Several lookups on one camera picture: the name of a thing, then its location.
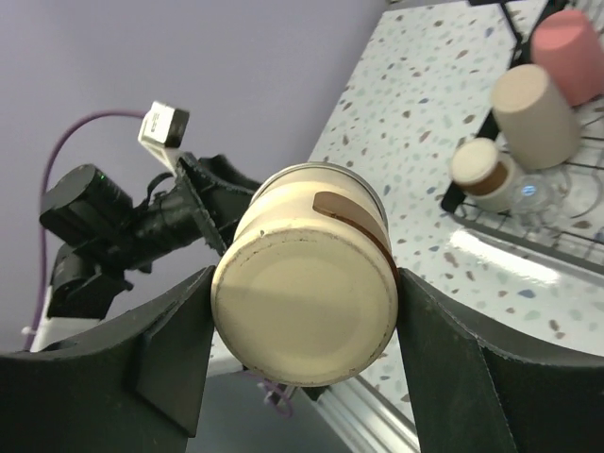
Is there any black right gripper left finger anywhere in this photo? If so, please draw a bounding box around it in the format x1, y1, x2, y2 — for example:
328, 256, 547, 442
1, 267, 214, 452

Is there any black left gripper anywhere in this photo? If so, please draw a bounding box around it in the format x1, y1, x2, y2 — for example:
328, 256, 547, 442
121, 155, 261, 264

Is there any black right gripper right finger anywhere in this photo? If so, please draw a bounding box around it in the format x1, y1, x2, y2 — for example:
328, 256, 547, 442
397, 269, 603, 452

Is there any steel cup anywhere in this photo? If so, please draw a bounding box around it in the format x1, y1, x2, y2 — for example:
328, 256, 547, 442
448, 138, 525, 213
211, 162, 398, 387

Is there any clear glass cup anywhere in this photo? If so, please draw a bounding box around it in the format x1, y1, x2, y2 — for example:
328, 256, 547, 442
510, 175, 565, 234

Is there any beige plastic cup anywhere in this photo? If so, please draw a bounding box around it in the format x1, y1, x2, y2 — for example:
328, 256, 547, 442
490, 64, 580, 171

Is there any pink plastic cup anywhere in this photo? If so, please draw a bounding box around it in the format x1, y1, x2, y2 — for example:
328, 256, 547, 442
530, 9, 603, 107

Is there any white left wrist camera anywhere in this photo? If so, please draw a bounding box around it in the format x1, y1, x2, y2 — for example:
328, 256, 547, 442
138, 101, 190, 176

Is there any aluminium front mounting rail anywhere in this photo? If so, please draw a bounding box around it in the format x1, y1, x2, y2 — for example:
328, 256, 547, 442
304, 377, 420, 453

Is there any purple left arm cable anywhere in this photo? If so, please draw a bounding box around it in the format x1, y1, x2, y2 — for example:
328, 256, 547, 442
32, 109, 151, 331

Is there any black wire dish rack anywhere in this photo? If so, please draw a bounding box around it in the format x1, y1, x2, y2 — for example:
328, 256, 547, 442
441, 1, 603, 272

